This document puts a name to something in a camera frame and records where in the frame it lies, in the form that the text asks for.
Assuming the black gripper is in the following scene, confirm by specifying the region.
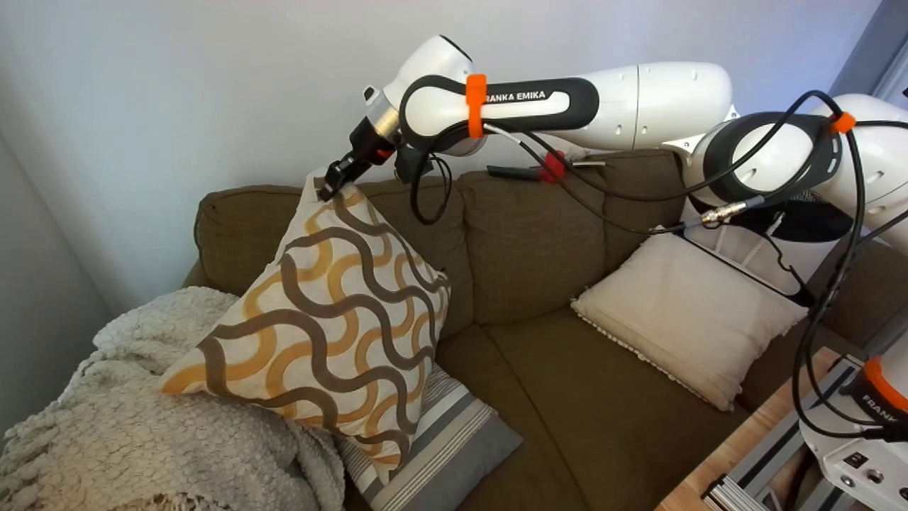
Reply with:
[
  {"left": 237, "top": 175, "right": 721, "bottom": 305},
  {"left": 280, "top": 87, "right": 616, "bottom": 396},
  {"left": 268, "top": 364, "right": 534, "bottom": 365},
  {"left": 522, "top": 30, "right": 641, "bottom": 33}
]
[{"left": 314, "top": 115, "right": 399, "bottom": 205}]

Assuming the wavy brown yellow patterned pillow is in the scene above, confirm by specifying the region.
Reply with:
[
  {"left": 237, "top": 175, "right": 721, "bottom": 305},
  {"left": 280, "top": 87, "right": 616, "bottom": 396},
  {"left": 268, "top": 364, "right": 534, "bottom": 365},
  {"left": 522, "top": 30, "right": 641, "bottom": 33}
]
[{"left": 155, "top": 172, "right": 454, "bottom": 486}]

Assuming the grey white striped pillow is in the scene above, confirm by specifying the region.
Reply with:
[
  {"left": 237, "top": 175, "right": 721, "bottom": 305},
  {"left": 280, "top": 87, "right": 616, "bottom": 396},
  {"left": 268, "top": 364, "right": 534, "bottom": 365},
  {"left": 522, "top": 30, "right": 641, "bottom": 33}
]
[{"left": 336, "top": 364, "right": 525, "bottom": 511}]

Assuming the plain cream pillow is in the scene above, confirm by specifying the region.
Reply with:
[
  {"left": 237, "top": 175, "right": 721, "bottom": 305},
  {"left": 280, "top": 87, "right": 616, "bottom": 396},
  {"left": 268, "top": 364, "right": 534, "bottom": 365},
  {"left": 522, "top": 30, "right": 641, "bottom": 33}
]
[{"left": 568, "top": 230, "right": 812, "bottom": 413}]

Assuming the olive brown fabric sofa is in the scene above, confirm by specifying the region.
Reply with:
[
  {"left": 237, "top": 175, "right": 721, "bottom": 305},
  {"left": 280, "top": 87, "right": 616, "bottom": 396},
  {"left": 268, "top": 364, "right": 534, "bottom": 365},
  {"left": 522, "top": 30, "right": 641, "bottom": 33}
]
[{"left": 182, "top": 148, "right": 908, "bottom": 511}]

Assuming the red cylindrical object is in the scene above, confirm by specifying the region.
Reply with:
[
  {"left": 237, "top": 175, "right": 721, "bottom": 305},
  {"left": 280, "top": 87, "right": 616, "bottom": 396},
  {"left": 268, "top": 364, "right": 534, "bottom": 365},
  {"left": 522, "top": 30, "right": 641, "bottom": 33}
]
[{"left": 535, "top": 151, "right": 569, "bottom": 183}]

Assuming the cream knitted blanket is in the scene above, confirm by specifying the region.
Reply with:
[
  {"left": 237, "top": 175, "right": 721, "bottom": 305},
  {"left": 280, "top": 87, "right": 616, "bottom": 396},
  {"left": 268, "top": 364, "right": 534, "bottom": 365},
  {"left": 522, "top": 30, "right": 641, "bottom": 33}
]
[{"left": 0, "top": 283, "right": 348, "bottom": 511}]

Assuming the black and white fabric hamper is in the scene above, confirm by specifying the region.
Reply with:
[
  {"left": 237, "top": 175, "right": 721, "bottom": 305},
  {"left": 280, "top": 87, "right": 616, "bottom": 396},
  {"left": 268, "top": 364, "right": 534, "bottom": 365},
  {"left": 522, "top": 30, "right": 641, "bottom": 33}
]
[{"left": 677, "top": 192, "right": 860, "bottom": 305}]

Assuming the orange cable strap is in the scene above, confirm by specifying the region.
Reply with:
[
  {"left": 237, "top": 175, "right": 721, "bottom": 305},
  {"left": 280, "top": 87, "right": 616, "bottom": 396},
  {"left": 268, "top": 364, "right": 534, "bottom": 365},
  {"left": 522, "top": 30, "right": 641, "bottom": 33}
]
[
  {"left": 458, "top": 71, "right": 490, "bottom": 141},
  {"left": 827, "top": 107, "right": 860, "bottom": 139}
]

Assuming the aluminium profile frame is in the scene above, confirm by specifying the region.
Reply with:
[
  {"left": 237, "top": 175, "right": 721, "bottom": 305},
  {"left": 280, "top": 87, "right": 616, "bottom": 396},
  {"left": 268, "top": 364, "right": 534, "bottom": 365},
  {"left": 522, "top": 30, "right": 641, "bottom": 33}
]
[{"left": 707, "top": 354, "right": 860, "bottom": 511}]

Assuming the grey door frame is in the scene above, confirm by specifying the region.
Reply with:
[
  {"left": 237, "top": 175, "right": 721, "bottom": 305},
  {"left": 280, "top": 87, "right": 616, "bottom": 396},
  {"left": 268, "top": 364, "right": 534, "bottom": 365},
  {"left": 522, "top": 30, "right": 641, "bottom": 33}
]
[{"left": 830, "top": 0, "right": 908, "bottom": 107}]

